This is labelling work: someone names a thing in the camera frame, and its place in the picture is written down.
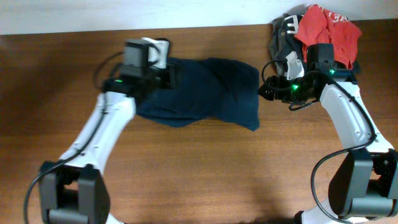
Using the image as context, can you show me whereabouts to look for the black garment with white print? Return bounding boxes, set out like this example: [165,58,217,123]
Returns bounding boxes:
[269,14,358,70]

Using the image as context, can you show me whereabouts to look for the red t-shirt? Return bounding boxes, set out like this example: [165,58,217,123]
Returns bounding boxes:
[295,4,362,70]

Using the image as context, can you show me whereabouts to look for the navy blue shorts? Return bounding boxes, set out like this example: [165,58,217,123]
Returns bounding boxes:
[137,58,260,131]

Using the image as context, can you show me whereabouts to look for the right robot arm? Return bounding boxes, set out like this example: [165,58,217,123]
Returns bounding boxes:
[259,44,397,223]

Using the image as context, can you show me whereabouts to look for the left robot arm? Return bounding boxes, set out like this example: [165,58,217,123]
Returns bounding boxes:
[29,37,180,224]

